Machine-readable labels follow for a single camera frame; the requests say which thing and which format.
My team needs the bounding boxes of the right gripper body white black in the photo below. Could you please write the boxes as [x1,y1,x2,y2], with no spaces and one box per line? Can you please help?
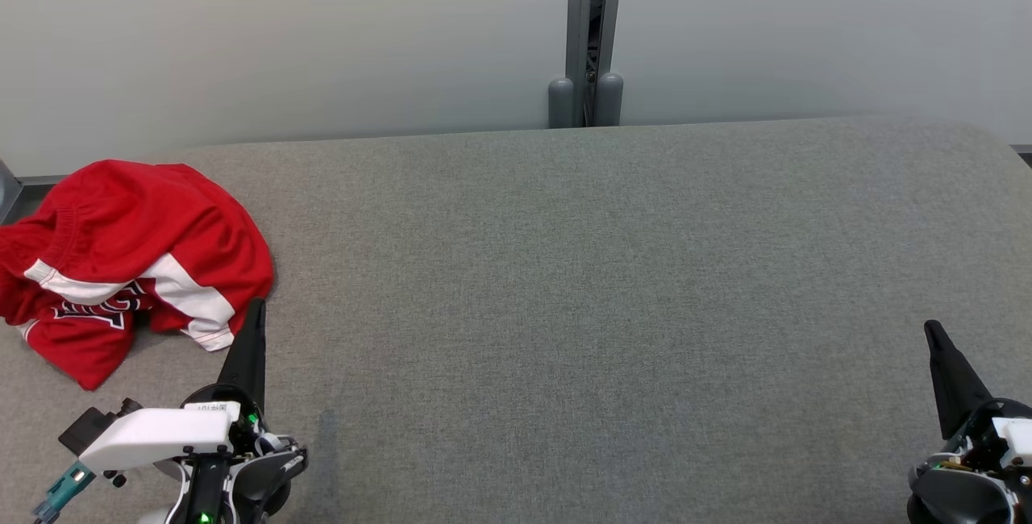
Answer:
[955,399,1032,468]

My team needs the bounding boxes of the red white basketball jersey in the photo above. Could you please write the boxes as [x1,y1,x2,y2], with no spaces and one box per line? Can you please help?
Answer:
[0,254,243,392]

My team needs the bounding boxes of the grey cylindrical post foot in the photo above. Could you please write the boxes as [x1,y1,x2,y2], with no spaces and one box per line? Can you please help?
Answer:
[595,73,624,127]
[548,77,575,130]

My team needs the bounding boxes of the grey partition post with cables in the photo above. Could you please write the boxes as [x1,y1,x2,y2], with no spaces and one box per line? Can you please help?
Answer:
[564,0,626,128]

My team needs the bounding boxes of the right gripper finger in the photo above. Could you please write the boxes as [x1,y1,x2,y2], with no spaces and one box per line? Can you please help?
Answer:
[924,320,994,439]

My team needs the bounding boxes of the teal left camera cable plug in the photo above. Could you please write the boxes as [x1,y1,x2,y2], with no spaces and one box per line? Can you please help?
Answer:
[32,462,96,524]

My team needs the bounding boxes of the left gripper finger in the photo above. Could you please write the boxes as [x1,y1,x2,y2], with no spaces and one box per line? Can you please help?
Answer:
[216,298,268,414]

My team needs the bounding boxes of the red shorts with white stripe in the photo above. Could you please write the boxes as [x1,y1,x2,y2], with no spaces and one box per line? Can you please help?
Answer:
[0,160,276,331]

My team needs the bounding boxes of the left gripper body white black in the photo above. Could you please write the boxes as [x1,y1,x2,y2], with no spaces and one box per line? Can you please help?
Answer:
[79,383,271,473]

